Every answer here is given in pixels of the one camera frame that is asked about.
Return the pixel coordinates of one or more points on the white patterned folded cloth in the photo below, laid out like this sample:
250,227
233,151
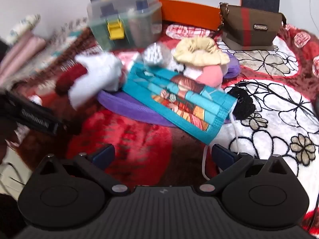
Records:
23,26

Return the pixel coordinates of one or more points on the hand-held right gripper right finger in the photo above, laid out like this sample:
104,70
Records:
221,153

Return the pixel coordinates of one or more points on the white and pink plush toy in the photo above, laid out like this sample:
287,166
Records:
209,76

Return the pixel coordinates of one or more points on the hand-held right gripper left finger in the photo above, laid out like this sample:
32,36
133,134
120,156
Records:
104,153

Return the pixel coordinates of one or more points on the red and white fuzzy cloth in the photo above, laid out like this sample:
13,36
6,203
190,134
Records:
99,74

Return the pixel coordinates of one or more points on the black scrunchie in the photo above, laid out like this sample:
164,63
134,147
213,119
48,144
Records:
243,103

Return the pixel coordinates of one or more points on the red and white floral blanket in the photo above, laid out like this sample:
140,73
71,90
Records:
139,142

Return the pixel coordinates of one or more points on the teal printed face mask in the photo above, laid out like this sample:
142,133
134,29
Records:
214,104

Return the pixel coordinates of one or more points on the orange cardboard box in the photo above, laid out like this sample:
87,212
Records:
189,12

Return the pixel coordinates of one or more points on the white patterned soft cloth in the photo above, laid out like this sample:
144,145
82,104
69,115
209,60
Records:
154,54

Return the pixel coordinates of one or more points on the clear plastic storage box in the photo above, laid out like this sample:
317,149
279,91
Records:
134,27

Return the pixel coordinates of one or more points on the cream scrunchie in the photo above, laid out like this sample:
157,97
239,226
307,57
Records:
199,51

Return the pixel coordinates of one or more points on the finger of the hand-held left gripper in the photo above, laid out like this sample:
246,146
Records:
39,120
30,102

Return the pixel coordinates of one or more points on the pink folded cloth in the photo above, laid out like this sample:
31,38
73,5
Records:
22,52

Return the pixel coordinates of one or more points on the purple towel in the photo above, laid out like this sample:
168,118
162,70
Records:
129,107

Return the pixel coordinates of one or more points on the brown striped pouch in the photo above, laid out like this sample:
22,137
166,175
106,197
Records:
249,32

